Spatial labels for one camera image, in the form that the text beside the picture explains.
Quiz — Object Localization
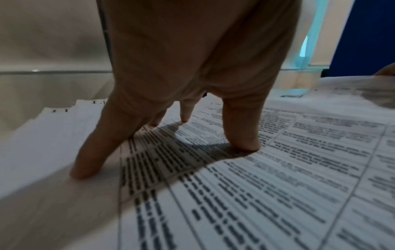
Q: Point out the person's left hand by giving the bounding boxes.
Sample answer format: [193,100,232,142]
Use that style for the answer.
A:
[70,0,303,181]

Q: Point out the person's right hand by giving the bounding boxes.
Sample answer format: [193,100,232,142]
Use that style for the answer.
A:
[372,62,395,77]

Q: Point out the unsorted paper stack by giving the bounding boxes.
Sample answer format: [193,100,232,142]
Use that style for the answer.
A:
[0,74,395,250]

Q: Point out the teal partition post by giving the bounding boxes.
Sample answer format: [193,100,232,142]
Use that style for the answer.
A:
[294,0,329,71]

